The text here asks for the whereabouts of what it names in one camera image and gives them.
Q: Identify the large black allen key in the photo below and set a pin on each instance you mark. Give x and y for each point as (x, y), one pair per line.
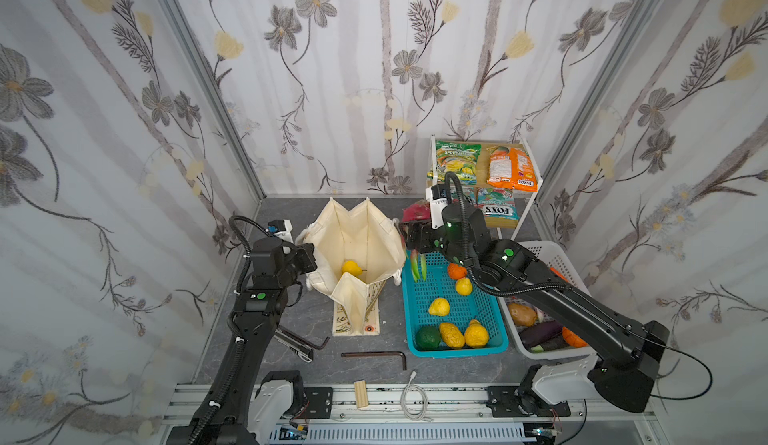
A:
(378, 354)

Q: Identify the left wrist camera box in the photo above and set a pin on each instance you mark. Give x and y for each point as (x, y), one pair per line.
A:
(281, 228)

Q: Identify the Fox's mint blossom candy bag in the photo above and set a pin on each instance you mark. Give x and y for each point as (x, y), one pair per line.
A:
(497, 203)

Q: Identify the small yellow lemon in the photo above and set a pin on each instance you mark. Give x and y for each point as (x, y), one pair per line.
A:
(464, 286)

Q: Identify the orange tangerine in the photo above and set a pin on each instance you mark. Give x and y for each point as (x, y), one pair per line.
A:
(456, 272)

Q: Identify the white wooden shelf rack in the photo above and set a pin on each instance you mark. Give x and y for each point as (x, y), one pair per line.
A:
(524, 200)

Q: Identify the green lemon candy bag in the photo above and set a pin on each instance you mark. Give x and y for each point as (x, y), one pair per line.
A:
(459, 157)

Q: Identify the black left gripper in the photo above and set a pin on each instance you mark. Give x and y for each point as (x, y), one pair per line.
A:
(305, 256)

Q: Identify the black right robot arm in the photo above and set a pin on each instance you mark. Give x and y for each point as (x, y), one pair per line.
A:
(624, 366)

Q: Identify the teal plastic basket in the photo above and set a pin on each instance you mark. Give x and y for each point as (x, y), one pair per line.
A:
(427, 279)

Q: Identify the floral canvas tote bag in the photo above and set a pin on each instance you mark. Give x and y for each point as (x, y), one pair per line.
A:
(357, 251)

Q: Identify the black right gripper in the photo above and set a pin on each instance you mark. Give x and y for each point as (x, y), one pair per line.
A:
(417, 238)

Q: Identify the black metal clamp tool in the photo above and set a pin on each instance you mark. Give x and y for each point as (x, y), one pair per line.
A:
(301, 347)

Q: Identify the green avocado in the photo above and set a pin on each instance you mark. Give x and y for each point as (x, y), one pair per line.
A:
(428, 338)

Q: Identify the brown potato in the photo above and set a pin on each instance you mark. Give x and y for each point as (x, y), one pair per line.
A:
(522, 315)

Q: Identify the large yellow citrus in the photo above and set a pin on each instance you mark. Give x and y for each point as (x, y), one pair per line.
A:
(476, 335)

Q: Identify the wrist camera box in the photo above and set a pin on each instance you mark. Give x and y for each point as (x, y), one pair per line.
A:
(436, 195)
(281, 228)

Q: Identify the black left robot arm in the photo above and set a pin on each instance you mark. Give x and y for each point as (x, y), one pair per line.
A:
(233, 411)

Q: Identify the purple eggplant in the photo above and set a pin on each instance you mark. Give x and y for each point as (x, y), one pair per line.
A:
(543, 337)

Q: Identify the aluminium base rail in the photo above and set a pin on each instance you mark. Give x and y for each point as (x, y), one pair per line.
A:
(427, 414)

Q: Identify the orange pumpkin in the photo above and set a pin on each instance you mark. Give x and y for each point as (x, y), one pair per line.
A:
(572, 339)

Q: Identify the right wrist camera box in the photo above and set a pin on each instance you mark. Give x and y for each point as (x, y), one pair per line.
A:
(436, 195)

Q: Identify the white plastic basket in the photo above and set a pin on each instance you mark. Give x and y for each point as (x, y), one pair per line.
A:
(554, 256)

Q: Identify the orange candy bag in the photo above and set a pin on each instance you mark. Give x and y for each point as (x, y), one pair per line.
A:
(510, 167)

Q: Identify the small wooden block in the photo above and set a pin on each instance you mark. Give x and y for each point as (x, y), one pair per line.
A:
(361, 394)

